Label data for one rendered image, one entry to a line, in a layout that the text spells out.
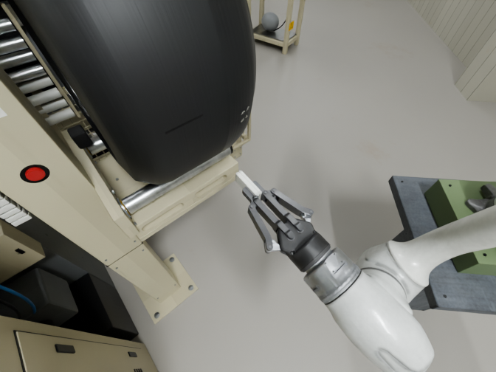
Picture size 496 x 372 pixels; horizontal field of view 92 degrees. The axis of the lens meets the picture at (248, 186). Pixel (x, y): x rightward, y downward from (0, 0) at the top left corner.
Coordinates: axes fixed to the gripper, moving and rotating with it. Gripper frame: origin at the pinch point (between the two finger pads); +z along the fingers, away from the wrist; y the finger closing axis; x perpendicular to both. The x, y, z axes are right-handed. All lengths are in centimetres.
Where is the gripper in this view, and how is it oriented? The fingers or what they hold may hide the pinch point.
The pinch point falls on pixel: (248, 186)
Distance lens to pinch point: 51.8
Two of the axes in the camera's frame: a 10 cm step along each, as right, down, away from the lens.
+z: -6.4, -6.9, 3.3
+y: -7.6, 5.2, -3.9
